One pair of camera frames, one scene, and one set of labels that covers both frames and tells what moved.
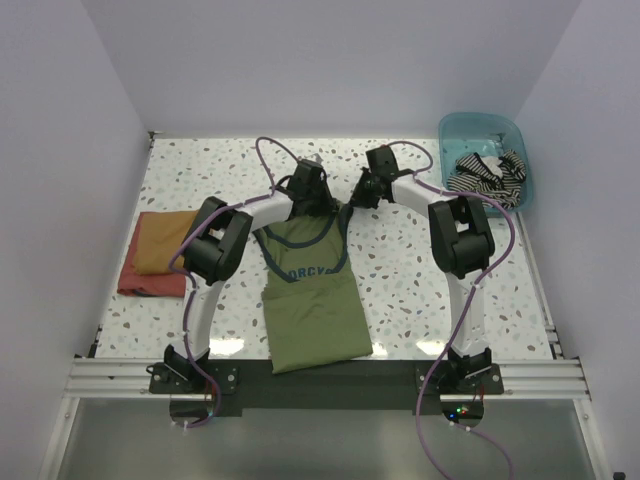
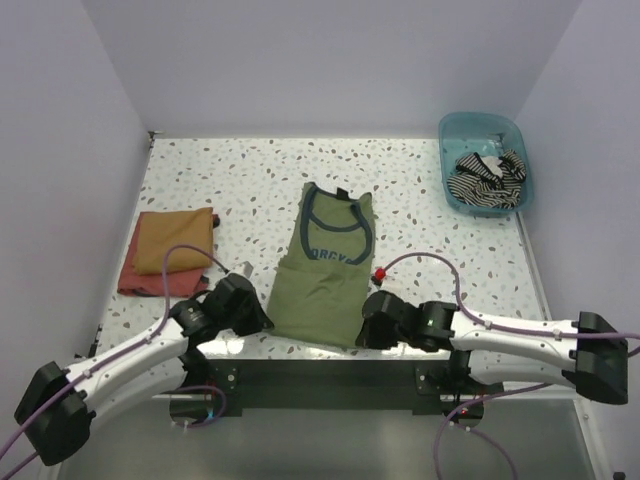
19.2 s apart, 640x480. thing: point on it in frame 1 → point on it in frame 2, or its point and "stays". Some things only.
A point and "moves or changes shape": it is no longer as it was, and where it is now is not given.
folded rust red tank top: x=157 y=285 stays
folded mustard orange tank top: x=160 y=235 stays
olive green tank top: x=311 y=316 moves or changes shape
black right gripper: x=359 y=199 → x=369 y=340
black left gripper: x=328 y=205 → x=259 y=319
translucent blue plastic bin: x=462 y=134 stays
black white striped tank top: x=499 y=180 stays
